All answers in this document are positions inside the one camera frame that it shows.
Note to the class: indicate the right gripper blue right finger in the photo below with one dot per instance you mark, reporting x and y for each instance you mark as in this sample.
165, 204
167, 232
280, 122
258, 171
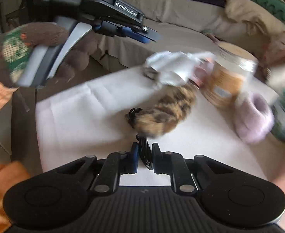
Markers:
174, 165

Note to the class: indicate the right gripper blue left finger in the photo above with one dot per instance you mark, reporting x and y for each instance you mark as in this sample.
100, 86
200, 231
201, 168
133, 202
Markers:
115, 165

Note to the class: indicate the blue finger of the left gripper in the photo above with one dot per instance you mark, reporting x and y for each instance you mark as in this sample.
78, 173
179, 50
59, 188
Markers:
125, 28

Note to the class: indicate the white cloth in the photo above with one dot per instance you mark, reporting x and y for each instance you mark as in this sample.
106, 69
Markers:
178, 68

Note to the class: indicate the brown furry tail keychain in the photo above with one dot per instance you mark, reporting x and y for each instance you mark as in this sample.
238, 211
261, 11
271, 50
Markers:
164, 116

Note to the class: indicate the brown knit gloved left hand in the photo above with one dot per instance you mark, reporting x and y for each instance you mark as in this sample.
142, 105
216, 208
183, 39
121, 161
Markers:
17, 45

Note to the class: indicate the beige sofa cover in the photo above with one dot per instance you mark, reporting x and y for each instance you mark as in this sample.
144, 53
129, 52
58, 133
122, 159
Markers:
184, 26

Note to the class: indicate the clear jar orange label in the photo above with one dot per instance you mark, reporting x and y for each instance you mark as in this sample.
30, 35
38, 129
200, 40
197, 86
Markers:
233, 68

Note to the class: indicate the lavender fluffy wristband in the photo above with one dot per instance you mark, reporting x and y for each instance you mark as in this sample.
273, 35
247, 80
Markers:
253, 118

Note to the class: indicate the cream folded blanket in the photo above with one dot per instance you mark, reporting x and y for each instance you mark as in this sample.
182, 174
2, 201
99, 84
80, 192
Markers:
257, 19

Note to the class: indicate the pink floral blanket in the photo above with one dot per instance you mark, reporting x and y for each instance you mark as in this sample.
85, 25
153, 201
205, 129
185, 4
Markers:
274, 53

